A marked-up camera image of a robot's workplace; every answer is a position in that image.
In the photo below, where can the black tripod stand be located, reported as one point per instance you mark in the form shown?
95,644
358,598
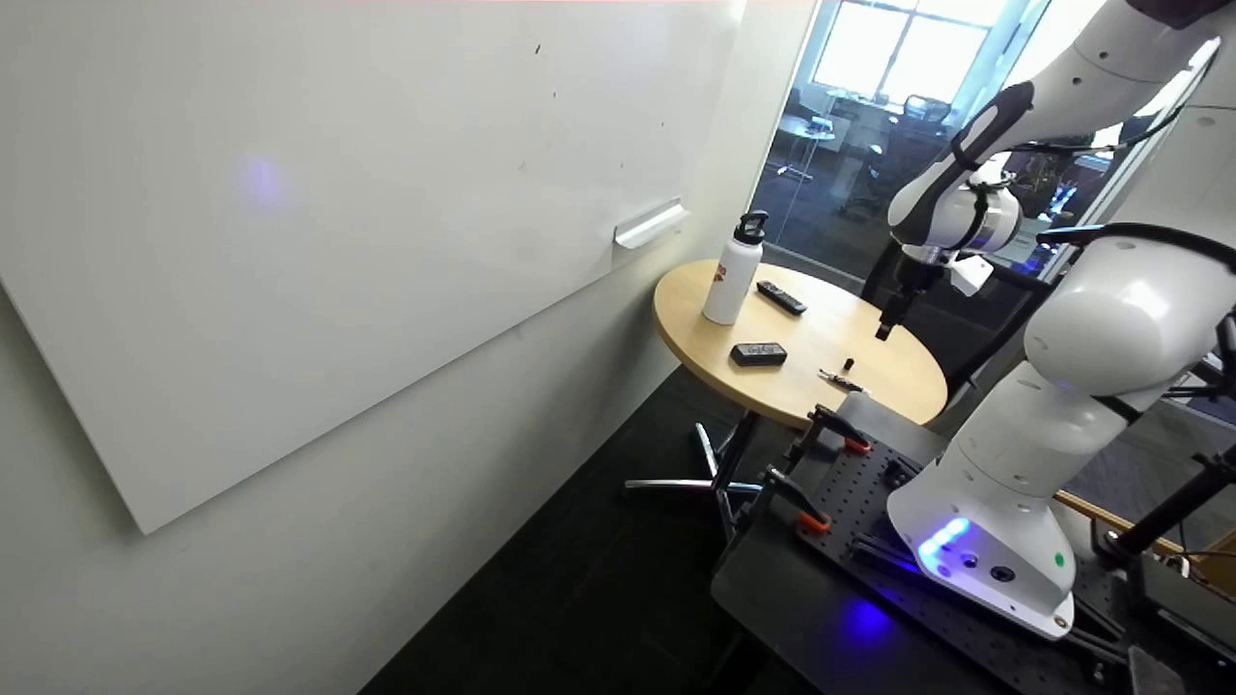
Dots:
1165,507

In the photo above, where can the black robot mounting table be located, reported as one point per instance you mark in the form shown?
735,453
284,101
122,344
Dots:
824,602

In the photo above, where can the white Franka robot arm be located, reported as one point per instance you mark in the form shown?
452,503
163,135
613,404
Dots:
1105,333

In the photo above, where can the white bottle with red logo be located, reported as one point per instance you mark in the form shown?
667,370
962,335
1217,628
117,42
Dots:
731,283

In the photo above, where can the chrome table base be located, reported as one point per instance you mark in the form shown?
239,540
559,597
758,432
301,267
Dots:
716,483

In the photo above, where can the small black rounded eraser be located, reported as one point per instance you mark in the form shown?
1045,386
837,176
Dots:
758,353

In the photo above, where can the white dry erase marker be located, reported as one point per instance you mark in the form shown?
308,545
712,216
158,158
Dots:
839,377

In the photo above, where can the white wall whiteboard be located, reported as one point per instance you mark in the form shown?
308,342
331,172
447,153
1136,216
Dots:
323,216

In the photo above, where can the long black remote control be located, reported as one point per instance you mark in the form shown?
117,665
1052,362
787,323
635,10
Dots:
780,299

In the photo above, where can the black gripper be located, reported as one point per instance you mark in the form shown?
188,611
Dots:
909,276

